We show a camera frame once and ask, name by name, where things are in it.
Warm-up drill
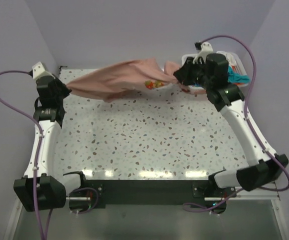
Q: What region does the aluminium rail frame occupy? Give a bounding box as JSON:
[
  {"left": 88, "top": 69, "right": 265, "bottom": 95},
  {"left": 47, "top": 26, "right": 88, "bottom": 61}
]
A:
[{"left": 63, "top": 180, "right": 278, "bottom": 205}]

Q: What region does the pink printed t-shirt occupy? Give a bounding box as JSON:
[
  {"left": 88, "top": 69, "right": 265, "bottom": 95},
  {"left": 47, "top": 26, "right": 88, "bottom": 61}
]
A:
[{"left": 66, "top": 57, "right": 207, "bottom": 103}]

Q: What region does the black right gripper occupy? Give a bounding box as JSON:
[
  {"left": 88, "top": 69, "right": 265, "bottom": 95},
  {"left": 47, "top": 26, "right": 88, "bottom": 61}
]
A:
[{"left": 172, "top": 56, "right": 212, "bottom": 90}]

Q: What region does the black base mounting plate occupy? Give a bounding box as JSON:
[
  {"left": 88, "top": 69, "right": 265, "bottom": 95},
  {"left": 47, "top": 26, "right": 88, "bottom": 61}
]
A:
[{"left": 69, "top": 180, "right": 237, "bottom": 214}]

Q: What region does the teal t-shirt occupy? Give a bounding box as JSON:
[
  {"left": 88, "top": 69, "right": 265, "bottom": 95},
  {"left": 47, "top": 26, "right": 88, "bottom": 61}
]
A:
[{"left": 228, "top": 66, "right": 251, "bottom": 85}]

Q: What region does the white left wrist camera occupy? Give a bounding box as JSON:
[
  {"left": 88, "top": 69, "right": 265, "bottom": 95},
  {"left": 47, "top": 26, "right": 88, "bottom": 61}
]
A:
[{"left": 32, "top": 61, "right": 52, "bottom": 81}]

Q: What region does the white t-shirt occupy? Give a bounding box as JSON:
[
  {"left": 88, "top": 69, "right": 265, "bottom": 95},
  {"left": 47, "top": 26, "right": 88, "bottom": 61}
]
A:
[{"left": 216, "top": 51, "right": 235, "bottom": 61}]

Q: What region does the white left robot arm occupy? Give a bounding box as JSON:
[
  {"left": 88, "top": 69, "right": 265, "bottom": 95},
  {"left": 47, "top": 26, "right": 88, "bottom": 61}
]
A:
[{"left": 13, "top": 75, "right": 88, "bottom": 212}]

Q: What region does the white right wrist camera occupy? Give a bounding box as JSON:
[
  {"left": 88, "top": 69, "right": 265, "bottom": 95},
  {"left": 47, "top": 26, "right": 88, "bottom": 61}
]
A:
[{"left": 192, "top": 41, "right": 214, "bottom": 64}]

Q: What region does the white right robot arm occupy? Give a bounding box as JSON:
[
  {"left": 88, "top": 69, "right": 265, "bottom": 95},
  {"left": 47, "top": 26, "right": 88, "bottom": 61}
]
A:
[{"left": 173, "top": 53, "right": 289, "bottom": 197}]

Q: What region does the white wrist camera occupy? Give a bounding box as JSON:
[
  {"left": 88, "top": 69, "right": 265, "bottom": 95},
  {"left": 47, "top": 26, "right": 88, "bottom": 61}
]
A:
[
  {"left": 192, "top": 41, "right": 214, "bottom": 64},
  {"left": 32, "top": 61, "right": 52, "bottom": 81}
]

